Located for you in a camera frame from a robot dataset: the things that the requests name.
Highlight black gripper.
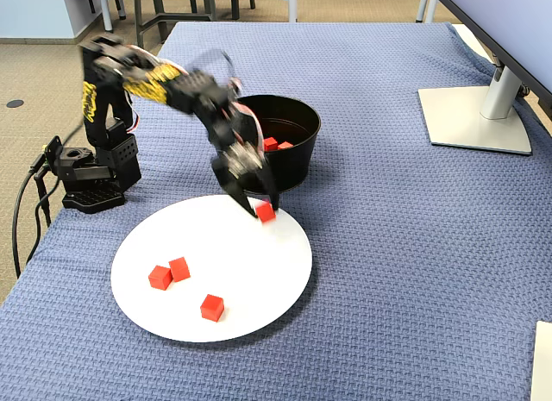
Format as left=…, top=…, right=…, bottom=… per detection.
left=202, top=98, right=281, bottom=222

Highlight white round plate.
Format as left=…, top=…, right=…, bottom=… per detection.
left=110, top=194, right=314, bottom=344

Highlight black metal bucket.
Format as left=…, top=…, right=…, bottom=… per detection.
left=232, top=94, right=323, bottom=194

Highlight blue woven cloth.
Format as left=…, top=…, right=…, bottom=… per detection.
left=0, top=21, right=552, bottom=401

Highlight black chair legs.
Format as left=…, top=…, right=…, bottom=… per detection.
left=189, top=0, right=256, bottom=21
left=84, top=0, right=127, bottom=21

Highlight white table with legs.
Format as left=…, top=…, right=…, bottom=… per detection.
left=97, top=0, right=298, bottom=34

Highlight monitor with silver stand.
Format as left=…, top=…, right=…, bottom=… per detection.
left=417, top=0, right=552, bottom=156

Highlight white table legs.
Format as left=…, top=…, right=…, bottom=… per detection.
left=414, top=0, right=437, bottom=23

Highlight white flat sheet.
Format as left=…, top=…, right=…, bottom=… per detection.
left=530, top=320, right=552, bottom=401

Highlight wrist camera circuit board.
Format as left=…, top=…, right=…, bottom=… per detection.
left=223, top=141, right=265, bottom=176

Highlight red white servo wire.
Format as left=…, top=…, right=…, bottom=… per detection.
left=122, top=45, right=143, bottom=135
left=228, top=75, right=268, bottom=156

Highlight black camera cable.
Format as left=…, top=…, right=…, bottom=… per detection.
left=189, top=48, right=237, bottom=85

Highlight thin black cable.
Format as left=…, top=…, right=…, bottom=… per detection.
left=32, top=170, right=53, bottom=229

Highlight thick black cable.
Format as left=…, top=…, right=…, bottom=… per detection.
left=10, top=157, right=48, bottom=279

